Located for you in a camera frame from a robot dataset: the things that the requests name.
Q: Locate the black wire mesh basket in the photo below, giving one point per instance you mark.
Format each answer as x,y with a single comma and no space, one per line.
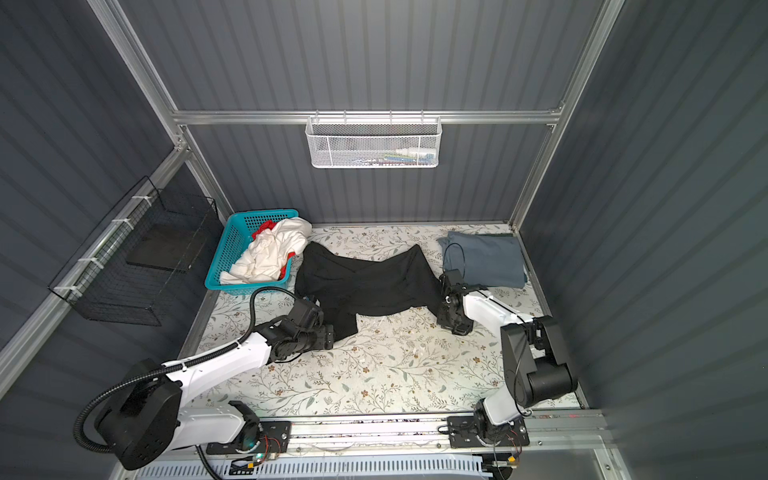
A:
148,268

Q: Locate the floral patterned table mat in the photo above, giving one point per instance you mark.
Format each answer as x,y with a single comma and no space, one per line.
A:
399,363

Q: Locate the black t shirt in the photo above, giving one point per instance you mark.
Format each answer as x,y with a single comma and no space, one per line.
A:
347,287

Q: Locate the white t shirt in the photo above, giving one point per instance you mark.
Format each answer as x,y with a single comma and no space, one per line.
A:
292,233

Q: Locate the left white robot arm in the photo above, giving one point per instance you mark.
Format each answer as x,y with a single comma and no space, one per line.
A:
150,413

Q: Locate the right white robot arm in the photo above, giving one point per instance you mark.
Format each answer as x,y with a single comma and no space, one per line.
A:
535,361

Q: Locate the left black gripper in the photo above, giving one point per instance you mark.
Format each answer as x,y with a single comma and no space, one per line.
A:
325,337

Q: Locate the white wire mesh basket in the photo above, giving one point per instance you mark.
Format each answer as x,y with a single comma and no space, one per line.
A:
386,141

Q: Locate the white perforated cable tray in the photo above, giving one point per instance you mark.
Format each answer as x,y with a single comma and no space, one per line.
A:
353,467

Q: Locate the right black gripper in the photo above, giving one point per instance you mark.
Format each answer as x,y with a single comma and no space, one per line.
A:
442,319

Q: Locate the teal plastic laundry basket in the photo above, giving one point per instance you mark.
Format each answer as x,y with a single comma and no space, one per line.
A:
237,236

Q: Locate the folded blue-grey t shirt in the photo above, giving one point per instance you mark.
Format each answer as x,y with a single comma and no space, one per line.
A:
492,260

